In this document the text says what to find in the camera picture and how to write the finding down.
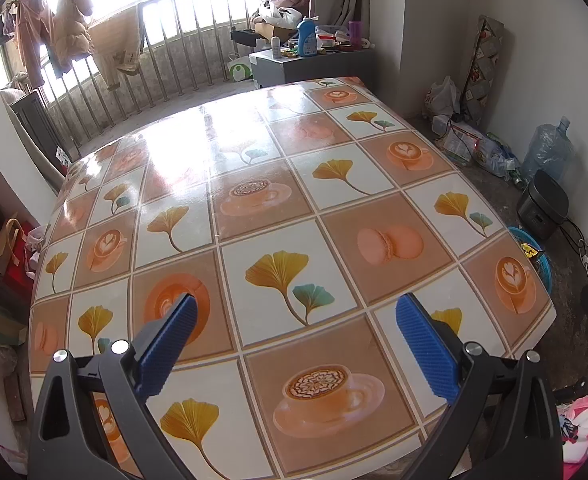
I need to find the pile of plastic packets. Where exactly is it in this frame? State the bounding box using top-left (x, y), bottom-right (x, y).
top-left (434, 117), bottom-right (522, 178)

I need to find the peach puffer jacket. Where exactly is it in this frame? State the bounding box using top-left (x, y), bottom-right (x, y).
top-left (51, 0), bottom-right (97, 61)

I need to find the white green paper bag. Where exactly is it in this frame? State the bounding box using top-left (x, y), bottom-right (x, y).
top-left (228, 52), bottom-right (255, 82)

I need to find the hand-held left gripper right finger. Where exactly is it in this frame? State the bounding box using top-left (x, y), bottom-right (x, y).
top-left (395, 293), bottom-right (567, 480)

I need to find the red bag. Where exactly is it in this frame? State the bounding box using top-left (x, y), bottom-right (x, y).
top-left (4, 232), bottom-right (39, 301)

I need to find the cardboard box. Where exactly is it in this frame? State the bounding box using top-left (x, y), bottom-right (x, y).
top-left (254, 20), bottom-right (299, 41)

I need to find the blue plastic basket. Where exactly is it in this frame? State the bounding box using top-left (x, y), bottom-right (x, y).
top-left (506, 226), bottom-right (553, 296)

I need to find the beige hanging cloth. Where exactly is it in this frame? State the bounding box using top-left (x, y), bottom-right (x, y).
top-left (88, 10), bottom-right (144, 78)

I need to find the rolled patterned mat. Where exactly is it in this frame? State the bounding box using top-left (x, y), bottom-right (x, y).
top-left (461, 15), bottom-right (505, 128)

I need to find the metal balcony railing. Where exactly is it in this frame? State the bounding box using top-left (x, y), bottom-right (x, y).
top-left (4, 0), bottom-right (299, 161)

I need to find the grey cabinet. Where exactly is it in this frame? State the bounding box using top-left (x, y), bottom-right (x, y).
top-left (249, 46), bottom-right (377, 88)

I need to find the white black plastic bag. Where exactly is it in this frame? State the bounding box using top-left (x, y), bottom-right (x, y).
top-left (256, 0), bottom-right (302, 26)

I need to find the blue detergent bottle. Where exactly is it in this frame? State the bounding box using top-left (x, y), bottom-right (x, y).
top-left (296, 16), bottom-right (319, 57)

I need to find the dark metal cabinet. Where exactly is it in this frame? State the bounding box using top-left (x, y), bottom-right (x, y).
top-left (8, 87), bottom-right (69, 191)

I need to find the black rice cooker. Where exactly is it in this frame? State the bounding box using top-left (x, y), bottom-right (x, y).
top-left (516, 169), bottom-right (570, 241)

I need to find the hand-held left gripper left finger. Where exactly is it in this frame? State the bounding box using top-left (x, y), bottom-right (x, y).
top-left (28, 292), bottom-right (199, 480)

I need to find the clear water jug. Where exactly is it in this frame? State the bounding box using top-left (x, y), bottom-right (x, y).
top-left (521, 116), bottom-right (575, 183)

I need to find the brown paper bag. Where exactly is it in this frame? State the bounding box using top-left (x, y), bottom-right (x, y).
top-left (0, 217), bottom-right (24, 301)

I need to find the patterned tablecloth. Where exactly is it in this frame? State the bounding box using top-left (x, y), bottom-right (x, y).
top-left (28, 76), bottom-right (557, 480)

